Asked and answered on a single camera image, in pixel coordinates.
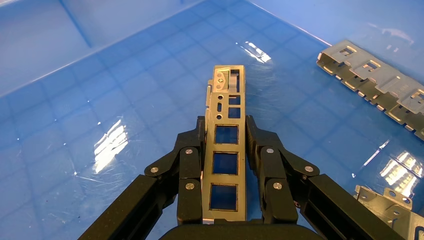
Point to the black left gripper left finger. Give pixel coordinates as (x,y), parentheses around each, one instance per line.
(188,172)

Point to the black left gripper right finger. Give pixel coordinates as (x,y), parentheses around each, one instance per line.
(275,172)

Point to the metal part with square windows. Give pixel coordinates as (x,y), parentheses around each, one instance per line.
(208,179)

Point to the silver tabbed metal part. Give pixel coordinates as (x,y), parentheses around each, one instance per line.
(381,78)

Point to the large blue plastic bin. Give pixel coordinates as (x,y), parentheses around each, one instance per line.
(99,99)

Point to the dark metal bracket part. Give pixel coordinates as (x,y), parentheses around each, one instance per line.
(391,215)

